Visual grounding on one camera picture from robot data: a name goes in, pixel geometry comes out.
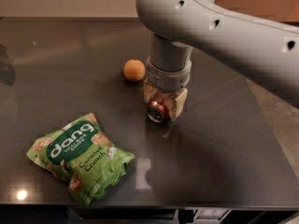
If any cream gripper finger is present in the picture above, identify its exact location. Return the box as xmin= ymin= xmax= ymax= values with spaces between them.
xmin=167 ymin=88 xmax=188 ymax=120
xmin=143 ymin=80 xmax=157 ymax=104

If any red coke can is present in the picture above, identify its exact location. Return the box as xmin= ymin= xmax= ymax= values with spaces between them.
xmin=147 ymin=91 xmax=169 ymax=123

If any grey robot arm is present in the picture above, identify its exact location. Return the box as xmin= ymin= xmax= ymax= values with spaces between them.
xmin=135 ymin=0 xmax=299 ymax=123

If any orange fruit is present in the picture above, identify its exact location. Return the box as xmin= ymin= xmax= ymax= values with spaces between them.
xmin=123 ymin=60 xmax=145 ymax=82

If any green coconut chips bag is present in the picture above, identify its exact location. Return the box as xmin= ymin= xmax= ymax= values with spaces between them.
xmin=27 ymin=113 xmax=134 ymax=206

